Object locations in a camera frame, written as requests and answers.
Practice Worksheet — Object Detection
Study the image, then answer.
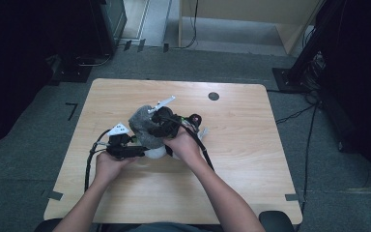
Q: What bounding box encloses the right hand-held gripper cable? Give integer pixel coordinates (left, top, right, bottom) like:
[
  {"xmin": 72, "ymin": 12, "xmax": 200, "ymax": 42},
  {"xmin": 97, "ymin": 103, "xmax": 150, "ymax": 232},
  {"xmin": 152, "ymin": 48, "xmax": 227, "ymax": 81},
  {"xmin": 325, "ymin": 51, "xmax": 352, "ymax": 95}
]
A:
[{"xmin": 160, "ymin": 114, "xmax": 215, "ymax": 172}]

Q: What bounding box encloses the person's right hand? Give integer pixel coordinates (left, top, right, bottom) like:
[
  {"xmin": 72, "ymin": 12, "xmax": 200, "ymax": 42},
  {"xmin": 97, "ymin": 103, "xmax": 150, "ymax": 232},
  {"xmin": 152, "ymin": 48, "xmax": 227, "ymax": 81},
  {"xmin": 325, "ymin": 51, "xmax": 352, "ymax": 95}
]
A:
[{"xmin": 163, "ymin": 127, "xmax": 204, "ymax": 163}]

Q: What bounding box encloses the person's left hand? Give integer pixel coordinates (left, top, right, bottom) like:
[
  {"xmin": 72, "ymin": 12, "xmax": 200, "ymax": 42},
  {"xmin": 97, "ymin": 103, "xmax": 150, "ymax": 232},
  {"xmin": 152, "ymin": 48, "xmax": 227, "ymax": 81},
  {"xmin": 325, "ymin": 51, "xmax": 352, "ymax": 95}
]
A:
[{"xmin": 95, "ymin": 152, "xmax": 136, "ymax": 185}]

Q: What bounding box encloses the black angled floor tape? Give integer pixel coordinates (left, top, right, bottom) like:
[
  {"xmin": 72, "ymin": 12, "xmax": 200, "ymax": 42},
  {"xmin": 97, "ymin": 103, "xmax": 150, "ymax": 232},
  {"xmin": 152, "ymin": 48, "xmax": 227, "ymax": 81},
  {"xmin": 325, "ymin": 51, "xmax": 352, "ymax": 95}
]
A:
[{"xmin": 65, "ymin": 101, "xmax": 79, "ymax": 122}]

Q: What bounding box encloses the black hanging cable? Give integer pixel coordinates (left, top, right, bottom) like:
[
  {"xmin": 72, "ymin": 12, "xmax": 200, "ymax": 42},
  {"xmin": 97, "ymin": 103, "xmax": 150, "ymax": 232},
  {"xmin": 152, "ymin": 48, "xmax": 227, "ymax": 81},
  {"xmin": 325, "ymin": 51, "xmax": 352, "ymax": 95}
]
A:
[{"xmin": 170, "ymin": 0, "xmax": 199, "ymax": 50}]

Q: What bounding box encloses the left hand-held gripper cable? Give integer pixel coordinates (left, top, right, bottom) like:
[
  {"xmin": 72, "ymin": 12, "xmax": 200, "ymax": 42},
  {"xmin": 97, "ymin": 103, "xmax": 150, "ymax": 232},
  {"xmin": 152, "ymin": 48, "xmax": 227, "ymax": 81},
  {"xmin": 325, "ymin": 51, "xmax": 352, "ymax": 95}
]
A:
[{"xmin": 84, "ymin": 129, "xmax": 112, "ymax": 192}]

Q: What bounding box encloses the black floor cable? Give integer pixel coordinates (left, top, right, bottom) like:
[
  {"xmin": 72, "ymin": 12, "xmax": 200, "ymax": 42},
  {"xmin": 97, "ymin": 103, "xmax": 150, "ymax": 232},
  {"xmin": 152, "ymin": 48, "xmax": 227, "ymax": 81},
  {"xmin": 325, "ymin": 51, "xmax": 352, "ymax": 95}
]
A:
[{"xmin": 274, "ymin": 102, "xmax": 319, "ymax": 207}]

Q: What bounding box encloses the panda plush toy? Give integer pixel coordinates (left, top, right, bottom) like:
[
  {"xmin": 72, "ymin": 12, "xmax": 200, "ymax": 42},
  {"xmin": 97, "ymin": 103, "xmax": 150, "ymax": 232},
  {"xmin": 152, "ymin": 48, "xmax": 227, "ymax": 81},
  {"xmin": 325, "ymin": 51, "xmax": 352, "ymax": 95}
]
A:
[{"xmin": 129, "ymin": 112, "xmax": 211, "ymax": 160}]

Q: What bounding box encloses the dark curtain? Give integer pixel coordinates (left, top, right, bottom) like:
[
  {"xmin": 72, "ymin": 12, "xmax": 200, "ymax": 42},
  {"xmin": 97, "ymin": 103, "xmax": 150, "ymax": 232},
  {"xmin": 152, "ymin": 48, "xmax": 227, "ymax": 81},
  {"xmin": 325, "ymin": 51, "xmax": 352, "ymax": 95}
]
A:
[
  {"xmin": 0, "ymin": 0, "xmax": 54, "ymax": 153},
  {"xmin": 315, "ymin": 0, "xmax": 371, "ymax": 191}
]

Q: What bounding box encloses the grey fuzzy sock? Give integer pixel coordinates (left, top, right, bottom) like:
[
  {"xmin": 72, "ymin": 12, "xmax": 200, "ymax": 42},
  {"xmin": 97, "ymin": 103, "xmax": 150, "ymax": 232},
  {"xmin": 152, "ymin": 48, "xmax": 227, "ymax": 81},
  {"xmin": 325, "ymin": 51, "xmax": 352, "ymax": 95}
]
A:
[{"xmin": 128, "ymin": 104, "xmax": 167, "ymax": 150}]

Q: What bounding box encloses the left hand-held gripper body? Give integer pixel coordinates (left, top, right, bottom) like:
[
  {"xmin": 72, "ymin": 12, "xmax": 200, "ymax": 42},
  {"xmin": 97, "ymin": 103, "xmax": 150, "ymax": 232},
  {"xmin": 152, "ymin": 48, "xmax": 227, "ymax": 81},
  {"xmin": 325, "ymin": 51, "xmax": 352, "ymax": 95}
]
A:
[{"xmin": 106, "ymin": 123, "xmax": 136, "ymax": 160}]

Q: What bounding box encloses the hand-held gripper cable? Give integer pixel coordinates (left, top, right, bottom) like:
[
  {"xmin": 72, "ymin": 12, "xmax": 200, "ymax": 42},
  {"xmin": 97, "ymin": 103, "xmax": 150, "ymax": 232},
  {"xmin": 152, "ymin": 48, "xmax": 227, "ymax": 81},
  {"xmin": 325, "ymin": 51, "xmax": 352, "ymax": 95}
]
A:
[
  {"xmin": 160, "ymin": 114, "xmax": 215, "ymax": 172},
  {"xmin": 84, "ymin": 129, "xmax": 112, "ymax": 192}
]

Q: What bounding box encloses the black metal stand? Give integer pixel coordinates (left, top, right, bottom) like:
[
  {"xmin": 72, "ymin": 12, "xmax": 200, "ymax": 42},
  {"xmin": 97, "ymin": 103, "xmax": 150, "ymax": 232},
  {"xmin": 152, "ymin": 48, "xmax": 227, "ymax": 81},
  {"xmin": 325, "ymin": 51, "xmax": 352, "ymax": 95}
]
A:
[{"xmin": 271, "ymin": 0, "xmax": 336, "ymax": 95}]

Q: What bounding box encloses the black equipment cabinet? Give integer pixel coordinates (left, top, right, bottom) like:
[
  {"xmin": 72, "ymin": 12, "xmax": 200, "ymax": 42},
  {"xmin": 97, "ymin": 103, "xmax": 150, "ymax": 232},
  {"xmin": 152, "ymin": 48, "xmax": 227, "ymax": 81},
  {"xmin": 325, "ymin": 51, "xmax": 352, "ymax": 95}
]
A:
[{"xmin": 88, "ymin": 0, "xmax": 128, "ymax": 57}]

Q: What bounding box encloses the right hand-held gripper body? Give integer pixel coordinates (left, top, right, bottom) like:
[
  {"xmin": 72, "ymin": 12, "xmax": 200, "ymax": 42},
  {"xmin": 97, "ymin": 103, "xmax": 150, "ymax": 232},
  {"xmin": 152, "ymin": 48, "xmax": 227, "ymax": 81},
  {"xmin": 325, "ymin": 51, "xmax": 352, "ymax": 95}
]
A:
[{"xmin": 148, "ymin": 95, "xmax": 183, "ymax": 139}]

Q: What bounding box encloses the light wooden cabinet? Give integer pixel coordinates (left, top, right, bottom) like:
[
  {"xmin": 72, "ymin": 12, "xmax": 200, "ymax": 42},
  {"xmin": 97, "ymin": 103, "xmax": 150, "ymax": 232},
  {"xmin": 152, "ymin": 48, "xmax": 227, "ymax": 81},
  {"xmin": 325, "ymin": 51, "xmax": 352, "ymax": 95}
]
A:
[{"xmin": 178, "ymin": 0, "xmax": 323, "ymax": 56}]

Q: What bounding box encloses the black flat stand base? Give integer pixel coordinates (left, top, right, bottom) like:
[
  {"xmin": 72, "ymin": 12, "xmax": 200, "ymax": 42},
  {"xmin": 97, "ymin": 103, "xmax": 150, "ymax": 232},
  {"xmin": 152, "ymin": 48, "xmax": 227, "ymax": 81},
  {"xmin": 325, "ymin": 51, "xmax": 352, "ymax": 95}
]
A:
[{"xmin": 49, "ymin": 54, "xmax": 93, "ymax": 85}]

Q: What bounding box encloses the person's grey clothing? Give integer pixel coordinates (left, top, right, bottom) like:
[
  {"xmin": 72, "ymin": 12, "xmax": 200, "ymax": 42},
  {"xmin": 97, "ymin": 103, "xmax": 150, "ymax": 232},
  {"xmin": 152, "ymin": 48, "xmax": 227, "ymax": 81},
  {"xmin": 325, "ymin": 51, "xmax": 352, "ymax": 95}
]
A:
[{"xmin": 100, "ymin": 221, "xmax": 226, "ymax": 232}]

